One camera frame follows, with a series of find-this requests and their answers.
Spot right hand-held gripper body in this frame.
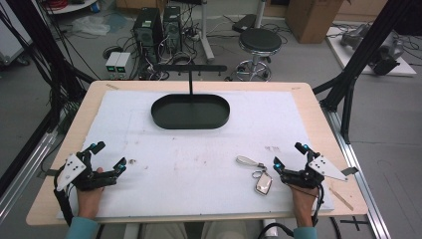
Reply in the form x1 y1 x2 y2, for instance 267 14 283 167
281 150 349 190

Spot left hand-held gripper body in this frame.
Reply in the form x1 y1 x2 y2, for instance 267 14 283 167
55 150 118 192

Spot silver key fob with strap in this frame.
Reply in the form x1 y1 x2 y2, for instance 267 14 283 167
235 154 274 196

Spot black key stand with tray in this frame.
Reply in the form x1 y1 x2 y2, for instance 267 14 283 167
150 64 231 130

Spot person's right hand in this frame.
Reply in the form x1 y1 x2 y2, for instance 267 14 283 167
288 184 320 229

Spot person's left hand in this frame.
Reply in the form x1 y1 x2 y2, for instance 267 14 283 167
76 166 106 220

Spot thin wooden stick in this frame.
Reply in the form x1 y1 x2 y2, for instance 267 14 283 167
327 186 355 212

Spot grey tape tab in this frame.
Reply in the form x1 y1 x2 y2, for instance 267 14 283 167
340 166 360 177

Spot white foam mat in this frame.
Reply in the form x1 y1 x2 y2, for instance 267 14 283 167
56 89 335 220

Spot person's legs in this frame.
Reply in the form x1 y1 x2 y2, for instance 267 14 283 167
138 220 249 239

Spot white power supply box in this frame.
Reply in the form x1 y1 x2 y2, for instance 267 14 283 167
105 51 121 80
114 52 132 81

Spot black round stool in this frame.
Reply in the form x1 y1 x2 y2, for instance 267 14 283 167
224 27 284 83

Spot clear plastic bag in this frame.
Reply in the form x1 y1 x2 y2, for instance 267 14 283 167
71 15 111 37

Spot large black computer tower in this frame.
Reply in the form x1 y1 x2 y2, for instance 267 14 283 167
132 7 164 66

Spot white floor board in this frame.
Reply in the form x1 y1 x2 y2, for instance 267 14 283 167
325 25 418 78

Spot grey machine on board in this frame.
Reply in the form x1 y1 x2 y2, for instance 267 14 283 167
339 23 406 77

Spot brown cardboard box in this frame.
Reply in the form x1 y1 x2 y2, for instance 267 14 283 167
285 0 345 45

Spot white cabinet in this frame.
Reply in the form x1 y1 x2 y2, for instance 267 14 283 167
0 11 33 66

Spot slim black computer tower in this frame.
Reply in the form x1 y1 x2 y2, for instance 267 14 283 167
162 5 183 56

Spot white round table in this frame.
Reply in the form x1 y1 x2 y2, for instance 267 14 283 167
45 0 100 15

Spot white desk leg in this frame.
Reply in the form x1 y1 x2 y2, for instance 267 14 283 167
198 0 216 63

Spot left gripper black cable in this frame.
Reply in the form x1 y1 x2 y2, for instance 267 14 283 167
53 173 75 227

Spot aluminium rail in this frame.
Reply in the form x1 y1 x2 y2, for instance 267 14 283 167
320 106 393 239
0 130 59 223

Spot black metal frame strut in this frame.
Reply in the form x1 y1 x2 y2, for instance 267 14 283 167
312 0 422 144
0 0 98 133

